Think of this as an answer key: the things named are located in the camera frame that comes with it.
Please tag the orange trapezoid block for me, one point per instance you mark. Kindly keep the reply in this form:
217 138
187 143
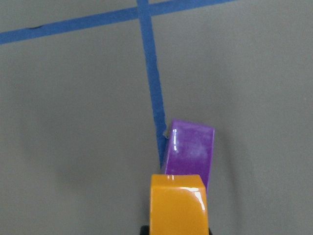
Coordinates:
178 205

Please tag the purple trapezoid block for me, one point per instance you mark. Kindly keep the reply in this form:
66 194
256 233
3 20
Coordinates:
189 150

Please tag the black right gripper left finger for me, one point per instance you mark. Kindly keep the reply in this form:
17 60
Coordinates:
145 230

